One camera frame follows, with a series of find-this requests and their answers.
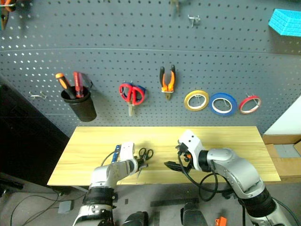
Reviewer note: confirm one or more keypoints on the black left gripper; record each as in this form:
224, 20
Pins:
139, 162

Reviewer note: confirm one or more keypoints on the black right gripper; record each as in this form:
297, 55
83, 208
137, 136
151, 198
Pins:
184, 153

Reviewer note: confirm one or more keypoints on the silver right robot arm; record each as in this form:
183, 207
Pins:
237, 169

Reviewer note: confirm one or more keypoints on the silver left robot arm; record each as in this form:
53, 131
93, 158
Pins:
110, 170

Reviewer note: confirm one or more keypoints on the yellow tape roll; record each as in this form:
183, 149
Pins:
188, 104

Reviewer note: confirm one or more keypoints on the blue tape roll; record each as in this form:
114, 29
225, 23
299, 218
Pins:
212, 108

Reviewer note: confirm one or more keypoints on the red tape roll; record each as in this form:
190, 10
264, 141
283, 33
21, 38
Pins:
243, 110

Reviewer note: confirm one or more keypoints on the grey metal pegboard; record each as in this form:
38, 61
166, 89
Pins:
141, 42

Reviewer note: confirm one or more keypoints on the silver double pegboard hook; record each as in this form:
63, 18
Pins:
37, 94

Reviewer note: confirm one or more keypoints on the black scissors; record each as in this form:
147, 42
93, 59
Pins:
146, 153

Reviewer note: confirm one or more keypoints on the blue wrist connector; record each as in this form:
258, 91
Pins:
116, 153

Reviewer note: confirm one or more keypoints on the dark rounded shape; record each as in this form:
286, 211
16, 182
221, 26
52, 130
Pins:
192, 214
137, 219

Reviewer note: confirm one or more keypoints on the small orange floor object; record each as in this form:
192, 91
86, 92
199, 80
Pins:
221, 221

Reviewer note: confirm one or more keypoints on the grey floor box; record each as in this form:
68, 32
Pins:
65, 207

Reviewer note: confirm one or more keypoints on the orange black pliers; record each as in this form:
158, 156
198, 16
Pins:
171, 80

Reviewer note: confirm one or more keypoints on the black cup holder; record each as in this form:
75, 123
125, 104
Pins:
81, 106

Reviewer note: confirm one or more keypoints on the brown cardboard box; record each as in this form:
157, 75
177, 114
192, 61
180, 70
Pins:
287, 164

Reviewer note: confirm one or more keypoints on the orange black screwdriver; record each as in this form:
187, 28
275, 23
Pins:
64, 83

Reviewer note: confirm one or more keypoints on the black cabinet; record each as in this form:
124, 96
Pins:
26, 141

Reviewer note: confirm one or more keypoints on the white panel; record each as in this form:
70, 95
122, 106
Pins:
288, 120

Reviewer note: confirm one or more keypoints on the cyan foam basket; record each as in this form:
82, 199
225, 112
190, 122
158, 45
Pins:
285, 22

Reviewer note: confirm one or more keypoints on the orange hanging tool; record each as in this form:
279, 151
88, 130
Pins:
5, 9

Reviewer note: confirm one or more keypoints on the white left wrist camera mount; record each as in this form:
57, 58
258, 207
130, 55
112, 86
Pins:
126, 150

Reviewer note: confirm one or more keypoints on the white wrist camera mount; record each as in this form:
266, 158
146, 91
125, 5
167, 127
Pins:
126, 150
194, 143

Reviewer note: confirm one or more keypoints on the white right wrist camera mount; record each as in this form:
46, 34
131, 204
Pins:
194, 143

